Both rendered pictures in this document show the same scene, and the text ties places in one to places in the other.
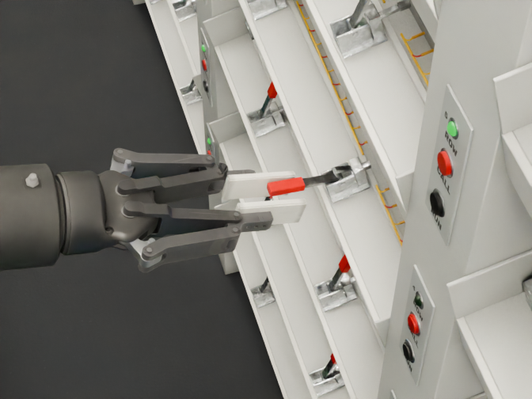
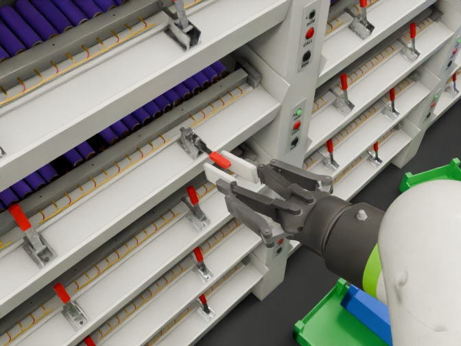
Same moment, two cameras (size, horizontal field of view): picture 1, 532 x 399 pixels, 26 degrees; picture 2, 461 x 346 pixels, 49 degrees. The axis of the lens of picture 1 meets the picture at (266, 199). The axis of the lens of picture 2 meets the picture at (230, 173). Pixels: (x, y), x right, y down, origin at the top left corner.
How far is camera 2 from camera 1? 1.04 m
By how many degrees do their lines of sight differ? 64
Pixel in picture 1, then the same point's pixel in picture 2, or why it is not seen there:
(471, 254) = not seen: outside the picture
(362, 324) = (211, 200)
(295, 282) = (145, 318)
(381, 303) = (258, 110)
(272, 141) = (91, 305)
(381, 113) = (235, 17)
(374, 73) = (207, 25)
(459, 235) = not seen: outside the picture
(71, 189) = (339, 207)
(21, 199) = (379, 215)
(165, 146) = not seen: outside the picture
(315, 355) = (190, 287)
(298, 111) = (142, 193)
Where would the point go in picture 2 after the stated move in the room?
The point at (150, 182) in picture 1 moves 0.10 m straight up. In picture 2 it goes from (278, 202) to (285, 149)
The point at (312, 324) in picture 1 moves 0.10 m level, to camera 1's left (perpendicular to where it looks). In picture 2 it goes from (171, 296) to (191, 338)
